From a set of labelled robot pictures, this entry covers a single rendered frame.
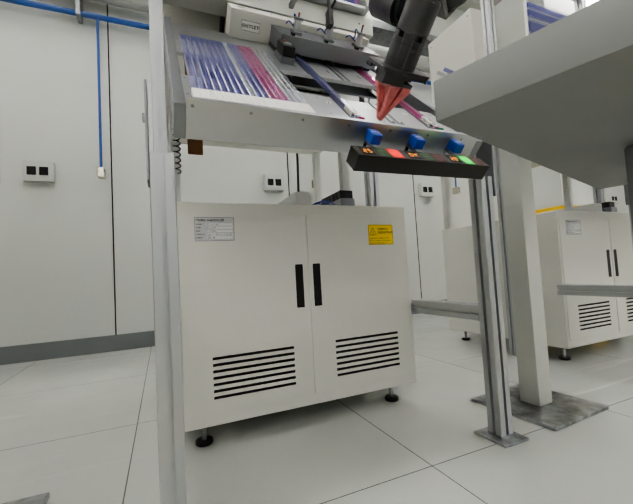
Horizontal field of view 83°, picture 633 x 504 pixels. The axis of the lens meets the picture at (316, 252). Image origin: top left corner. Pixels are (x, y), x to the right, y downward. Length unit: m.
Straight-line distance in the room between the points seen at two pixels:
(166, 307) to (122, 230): 1.99
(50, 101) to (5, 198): 0.65
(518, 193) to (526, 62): 0.89
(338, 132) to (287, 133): 0.11
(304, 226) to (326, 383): 0.45
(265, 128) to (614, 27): 0.53
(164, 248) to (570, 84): 0.56
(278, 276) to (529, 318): 0.73
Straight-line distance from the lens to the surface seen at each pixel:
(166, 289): 0.64
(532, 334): 1.22
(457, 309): 1.06
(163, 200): 0.65
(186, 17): 1.56
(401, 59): 0.71
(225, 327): 0.95
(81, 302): 2.63
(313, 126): 0.74
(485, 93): 0.35
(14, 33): 3.10
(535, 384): 1.25
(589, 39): 0.34
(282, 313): 0.98
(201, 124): 0.70
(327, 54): 1.30
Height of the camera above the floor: 0.43
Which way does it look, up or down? 3 degrees up
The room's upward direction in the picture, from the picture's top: 3 degrees counter-clockwise
